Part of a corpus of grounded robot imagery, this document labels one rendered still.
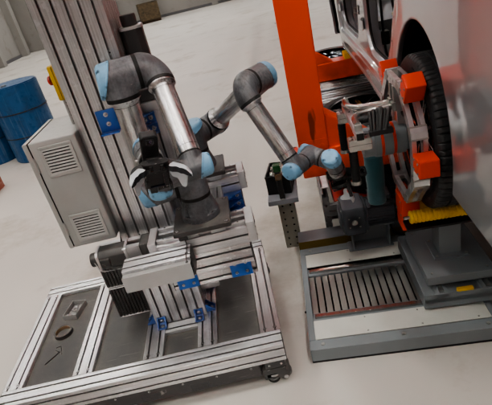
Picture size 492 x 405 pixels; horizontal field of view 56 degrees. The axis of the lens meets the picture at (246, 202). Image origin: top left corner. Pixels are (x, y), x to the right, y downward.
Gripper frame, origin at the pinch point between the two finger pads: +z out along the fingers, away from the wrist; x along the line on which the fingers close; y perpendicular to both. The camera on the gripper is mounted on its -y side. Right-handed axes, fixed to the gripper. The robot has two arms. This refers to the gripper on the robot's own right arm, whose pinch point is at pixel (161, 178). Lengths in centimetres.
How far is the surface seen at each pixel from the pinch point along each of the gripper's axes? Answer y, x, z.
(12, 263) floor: 140, 98, -246
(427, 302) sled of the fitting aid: 96, -111, -32
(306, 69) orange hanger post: 0, -91, -108
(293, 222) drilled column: 95, -88, -128
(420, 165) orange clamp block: 23, -94, -23
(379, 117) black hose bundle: 10, -90, -42
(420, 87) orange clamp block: -2, -100, -33
